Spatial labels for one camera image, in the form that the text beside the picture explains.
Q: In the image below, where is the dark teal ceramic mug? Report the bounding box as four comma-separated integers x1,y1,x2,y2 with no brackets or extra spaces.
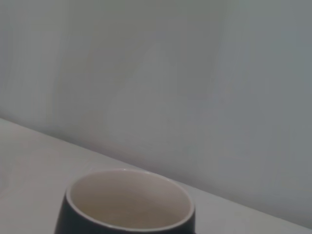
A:
54,168,197,234

